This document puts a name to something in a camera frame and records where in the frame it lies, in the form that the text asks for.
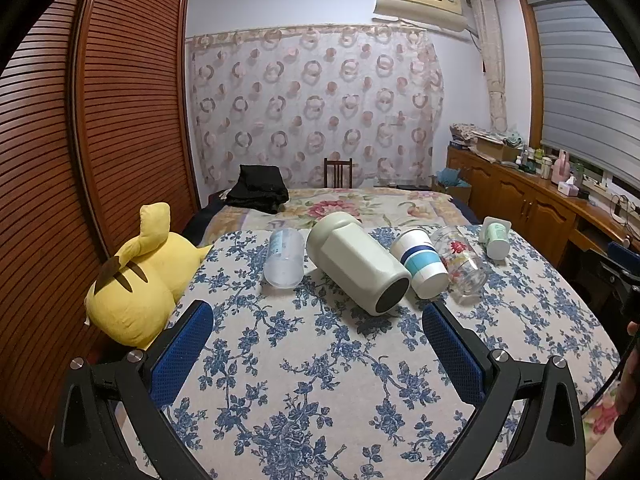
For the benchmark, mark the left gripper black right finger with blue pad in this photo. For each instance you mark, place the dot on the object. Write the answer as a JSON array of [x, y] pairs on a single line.
[[548, 442]]

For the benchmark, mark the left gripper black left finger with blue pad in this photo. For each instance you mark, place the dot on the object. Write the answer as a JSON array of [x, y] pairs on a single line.
[[87, 442]]

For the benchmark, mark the clear glass floral cup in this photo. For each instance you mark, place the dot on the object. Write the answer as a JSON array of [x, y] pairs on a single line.
[[467, 273]]

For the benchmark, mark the small mint green cup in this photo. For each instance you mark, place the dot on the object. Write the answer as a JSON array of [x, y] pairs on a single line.
[[494, 236]]

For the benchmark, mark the white blue striped paper cup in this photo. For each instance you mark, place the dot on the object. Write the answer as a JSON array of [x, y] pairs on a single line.
[[416, 252]]

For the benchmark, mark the frosted clear plastic cup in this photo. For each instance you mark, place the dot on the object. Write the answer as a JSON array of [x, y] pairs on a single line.
[[284, 265]]

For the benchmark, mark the yellow Pikachu plush toy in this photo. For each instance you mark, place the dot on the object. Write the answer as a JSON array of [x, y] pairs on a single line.
[[138, 288]]

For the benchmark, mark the blue floral white tablecloth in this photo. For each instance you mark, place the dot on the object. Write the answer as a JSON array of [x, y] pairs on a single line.
[[303, 384]]

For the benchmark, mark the wooden sideboard cabinet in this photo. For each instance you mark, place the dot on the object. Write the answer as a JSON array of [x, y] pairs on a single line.
[[547, 219]]

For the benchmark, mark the tissue box on sideboard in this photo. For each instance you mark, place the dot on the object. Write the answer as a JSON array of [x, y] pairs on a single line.
[[568, 187]]

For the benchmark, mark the floral pink bed cover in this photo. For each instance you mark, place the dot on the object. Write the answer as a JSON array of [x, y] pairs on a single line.
[[373, 207]]

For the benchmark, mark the large white ceramic mug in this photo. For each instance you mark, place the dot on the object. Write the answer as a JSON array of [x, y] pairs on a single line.
[[366, 271]]

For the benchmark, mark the pink bottle on sideboard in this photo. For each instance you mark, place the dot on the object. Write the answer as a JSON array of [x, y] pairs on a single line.
[[561, 168]]

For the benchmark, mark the black bag on bed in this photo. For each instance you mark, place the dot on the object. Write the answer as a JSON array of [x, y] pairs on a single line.
[[258, 187]]

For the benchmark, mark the cardboard box on sideboard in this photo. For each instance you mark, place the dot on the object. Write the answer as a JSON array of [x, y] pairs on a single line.
[[499, 151]]

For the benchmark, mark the brown louvered wardrobe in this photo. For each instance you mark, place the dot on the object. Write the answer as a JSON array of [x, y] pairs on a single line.
[[93, 126]]

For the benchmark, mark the dark wooden chair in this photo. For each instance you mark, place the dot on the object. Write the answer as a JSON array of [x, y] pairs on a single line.
[[338, 173]]

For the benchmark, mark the grey window blind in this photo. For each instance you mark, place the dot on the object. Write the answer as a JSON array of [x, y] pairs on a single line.
[[590, 88]]

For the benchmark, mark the sheer patterned curtain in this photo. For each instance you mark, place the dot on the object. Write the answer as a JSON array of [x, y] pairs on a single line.
[[295, 97]]

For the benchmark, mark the tied cream side curtain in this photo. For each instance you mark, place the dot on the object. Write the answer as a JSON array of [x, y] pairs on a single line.
[[489, 31]]

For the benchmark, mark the beige wall air conditioner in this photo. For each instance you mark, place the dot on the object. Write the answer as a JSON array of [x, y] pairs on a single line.
[[446, 14]]

